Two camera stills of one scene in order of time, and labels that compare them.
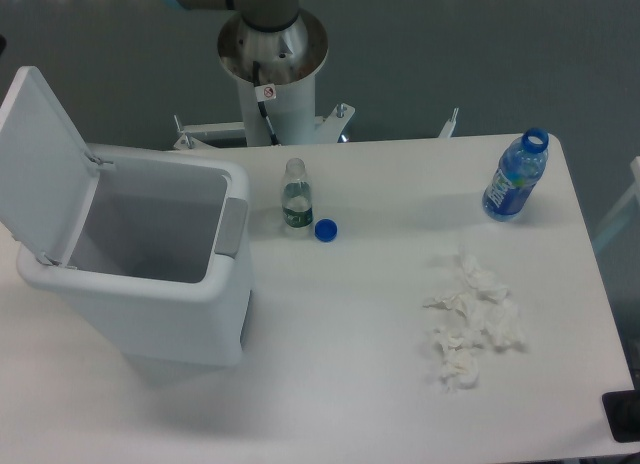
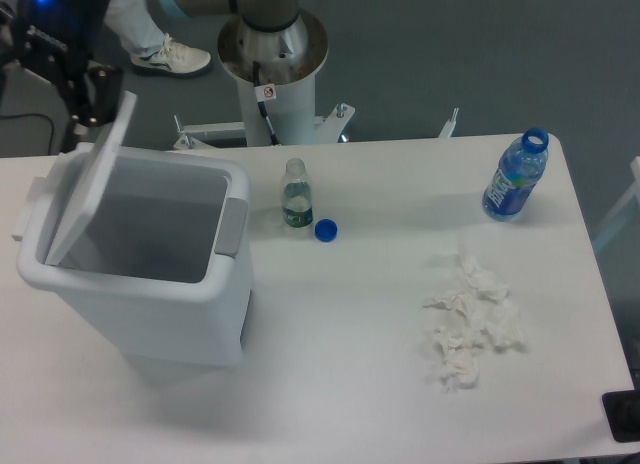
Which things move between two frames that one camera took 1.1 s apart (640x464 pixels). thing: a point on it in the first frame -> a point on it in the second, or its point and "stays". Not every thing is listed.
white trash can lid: [47, 174] -> [84, 186]
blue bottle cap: [325, 230] stays
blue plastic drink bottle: [519, 167] stays
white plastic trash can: [160, 258] stays
